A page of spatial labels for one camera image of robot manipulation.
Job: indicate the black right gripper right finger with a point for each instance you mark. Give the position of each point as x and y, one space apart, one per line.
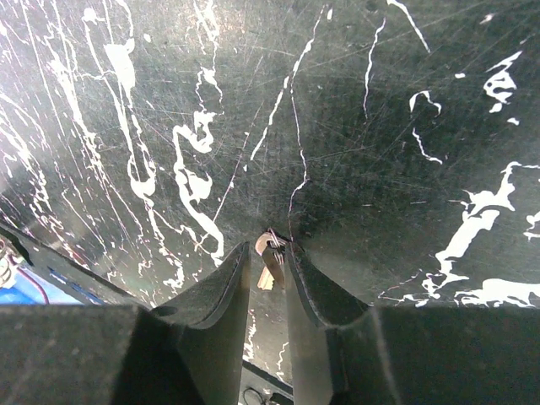
344 351

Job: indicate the small silver key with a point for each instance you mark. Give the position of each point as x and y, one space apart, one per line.
271 249

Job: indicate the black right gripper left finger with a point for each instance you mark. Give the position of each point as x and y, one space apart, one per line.
186 351

